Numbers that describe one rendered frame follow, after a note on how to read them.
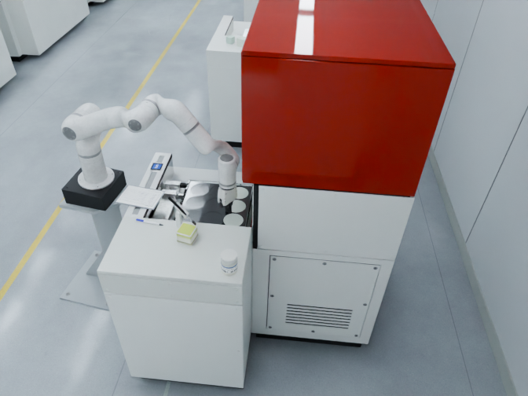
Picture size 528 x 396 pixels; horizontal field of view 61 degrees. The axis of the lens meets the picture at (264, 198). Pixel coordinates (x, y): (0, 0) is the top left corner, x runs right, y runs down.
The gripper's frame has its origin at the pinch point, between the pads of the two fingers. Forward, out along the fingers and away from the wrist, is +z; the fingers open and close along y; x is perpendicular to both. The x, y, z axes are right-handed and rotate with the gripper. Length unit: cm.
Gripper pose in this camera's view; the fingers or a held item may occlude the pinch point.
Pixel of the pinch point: (228, 208)
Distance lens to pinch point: 228.0
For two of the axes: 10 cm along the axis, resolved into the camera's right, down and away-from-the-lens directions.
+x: 7.5, 4.4, -4.9
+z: -0.3, 7.6, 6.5
